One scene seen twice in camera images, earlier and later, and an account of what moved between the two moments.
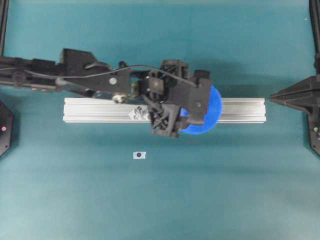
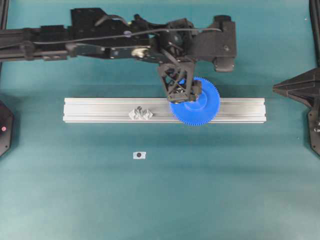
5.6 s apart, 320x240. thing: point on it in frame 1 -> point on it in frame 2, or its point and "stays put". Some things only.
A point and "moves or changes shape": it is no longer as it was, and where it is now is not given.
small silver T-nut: [139, 155] stays put
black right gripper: [164, 115] -> [176, 50]
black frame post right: [314, 10] stays put
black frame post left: [4, 9] stays put
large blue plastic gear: [212, 116] moves or changes shape
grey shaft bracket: [138, 113] stays put
